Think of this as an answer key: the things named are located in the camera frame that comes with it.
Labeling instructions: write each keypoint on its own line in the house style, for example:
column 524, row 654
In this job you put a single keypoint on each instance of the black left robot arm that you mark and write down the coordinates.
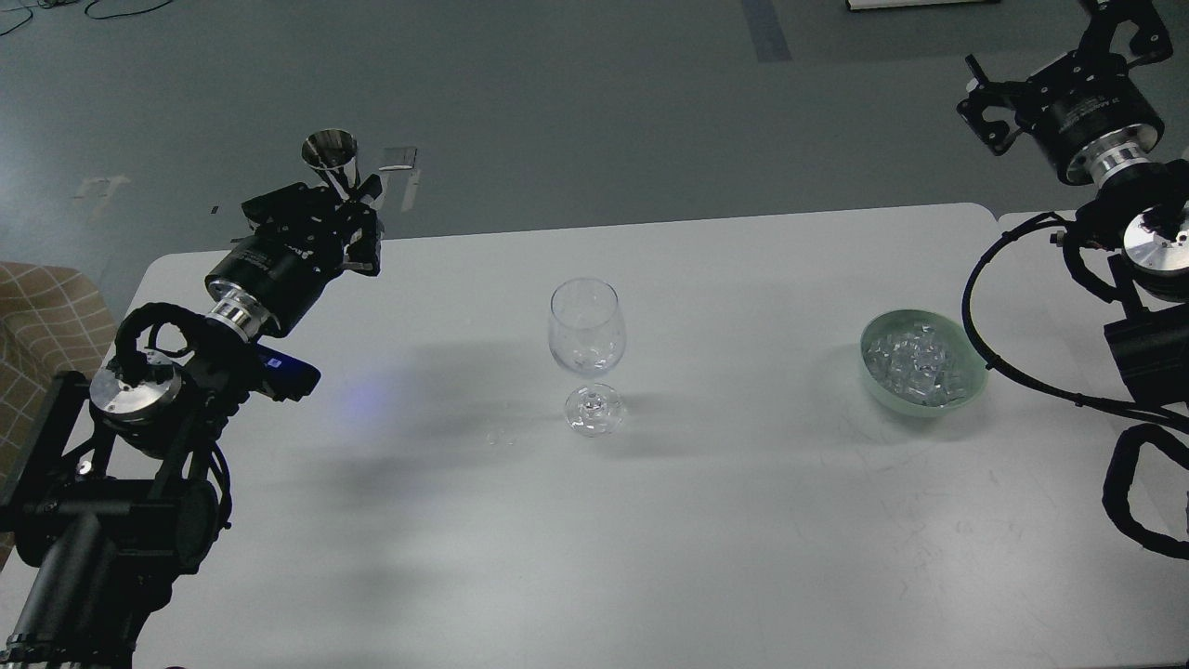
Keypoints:
column 123, row 487

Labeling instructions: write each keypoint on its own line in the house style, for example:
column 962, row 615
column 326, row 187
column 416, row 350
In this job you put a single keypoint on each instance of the green bowl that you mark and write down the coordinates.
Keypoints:
column 954, row 334

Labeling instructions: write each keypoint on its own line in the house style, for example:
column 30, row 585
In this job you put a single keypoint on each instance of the steel double jigger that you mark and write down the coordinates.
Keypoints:
column 333, row 154

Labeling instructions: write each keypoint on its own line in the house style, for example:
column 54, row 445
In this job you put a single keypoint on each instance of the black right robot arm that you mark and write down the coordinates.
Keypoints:
column 1128, row 245

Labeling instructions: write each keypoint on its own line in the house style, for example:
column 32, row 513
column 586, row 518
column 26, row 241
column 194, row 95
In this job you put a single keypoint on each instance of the pile of ice cubes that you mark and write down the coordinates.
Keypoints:
column 915, row 363

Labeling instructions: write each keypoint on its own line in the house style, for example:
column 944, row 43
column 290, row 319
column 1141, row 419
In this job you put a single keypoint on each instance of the clear wine glass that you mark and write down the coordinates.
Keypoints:
column 587, row 335

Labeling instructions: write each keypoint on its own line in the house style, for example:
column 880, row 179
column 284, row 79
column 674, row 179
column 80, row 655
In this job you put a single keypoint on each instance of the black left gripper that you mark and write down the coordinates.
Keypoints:
column 301, row 239

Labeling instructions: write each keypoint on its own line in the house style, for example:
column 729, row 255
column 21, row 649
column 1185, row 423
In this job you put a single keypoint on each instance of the beige checkered chair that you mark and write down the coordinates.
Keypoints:
column 53, row 319

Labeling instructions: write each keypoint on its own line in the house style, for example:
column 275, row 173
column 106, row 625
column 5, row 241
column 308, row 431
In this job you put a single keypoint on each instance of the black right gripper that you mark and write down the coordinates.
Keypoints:
column 1071, row 103

